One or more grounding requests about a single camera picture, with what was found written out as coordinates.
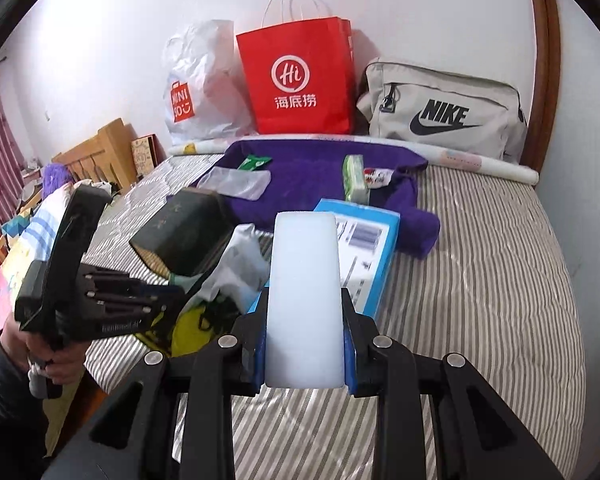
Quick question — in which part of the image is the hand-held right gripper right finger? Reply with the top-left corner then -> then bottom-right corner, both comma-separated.
340,287 -> 563,480

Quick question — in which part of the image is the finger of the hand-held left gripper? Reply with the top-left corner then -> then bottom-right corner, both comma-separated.
84,299 -> 182,342
81,269 -> 187,307

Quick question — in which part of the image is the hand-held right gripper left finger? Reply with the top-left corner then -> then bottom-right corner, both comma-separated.
50,287 -> 271,480

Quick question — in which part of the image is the dark green tea tin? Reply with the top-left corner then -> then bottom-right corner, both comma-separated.
129,187 -> 237,277

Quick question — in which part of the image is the white plastic block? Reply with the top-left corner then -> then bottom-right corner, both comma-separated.
263,211 -> 346,389

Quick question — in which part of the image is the white sock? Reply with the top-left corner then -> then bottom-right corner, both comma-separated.
200,224 -> 271,306

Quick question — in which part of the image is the blue tissue pack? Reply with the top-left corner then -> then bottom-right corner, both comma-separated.
247,198 -> 401,318

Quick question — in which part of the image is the clear plastic bag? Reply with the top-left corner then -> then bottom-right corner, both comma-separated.
196,166 -> 272,202

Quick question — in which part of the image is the green packet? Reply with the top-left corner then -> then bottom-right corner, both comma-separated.
238,154 -> 273,172

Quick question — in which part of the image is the light green tissue pack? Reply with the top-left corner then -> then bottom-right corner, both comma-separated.
342,154 -> 372,204

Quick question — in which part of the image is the small white sticker packet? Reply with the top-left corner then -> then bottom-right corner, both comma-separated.
364,169 -> 396,187

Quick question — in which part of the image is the person's left forearm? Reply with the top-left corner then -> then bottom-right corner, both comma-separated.
0,332 -> 81,461

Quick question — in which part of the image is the person's left hand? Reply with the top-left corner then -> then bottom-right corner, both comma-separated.
2,317 -> 88,396

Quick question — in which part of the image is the colourful striped blanket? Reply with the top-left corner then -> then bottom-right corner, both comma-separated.
0,180 -> 81,311

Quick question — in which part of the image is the purple fluffy cloth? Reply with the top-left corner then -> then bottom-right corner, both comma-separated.
40,162 -> 76,196

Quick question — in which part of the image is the wooden headboard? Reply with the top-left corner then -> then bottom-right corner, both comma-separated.
52,117 -> 141,196

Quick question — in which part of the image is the patterned book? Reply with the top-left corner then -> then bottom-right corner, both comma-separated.
131,133 -> 157,176

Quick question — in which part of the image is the striped mattress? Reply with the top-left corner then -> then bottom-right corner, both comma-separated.
45,152 -> 588,480

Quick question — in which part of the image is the purple towel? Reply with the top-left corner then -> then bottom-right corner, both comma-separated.
195,139 -> 442,261

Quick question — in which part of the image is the white plastic shopping bag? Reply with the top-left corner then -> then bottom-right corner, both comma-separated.
162,20 -> 256,147

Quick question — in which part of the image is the rolled printed paper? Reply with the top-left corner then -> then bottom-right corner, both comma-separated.
169,132 -> 540,187

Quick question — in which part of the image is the grey sling bag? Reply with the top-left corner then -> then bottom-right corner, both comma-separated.
356,58 -> 529,163

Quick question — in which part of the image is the red paper bag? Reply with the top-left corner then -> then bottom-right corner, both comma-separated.
236,0 -> 356,136

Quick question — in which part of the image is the brown wooden door frame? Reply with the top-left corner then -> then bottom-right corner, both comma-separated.
520,0 -> 563,176

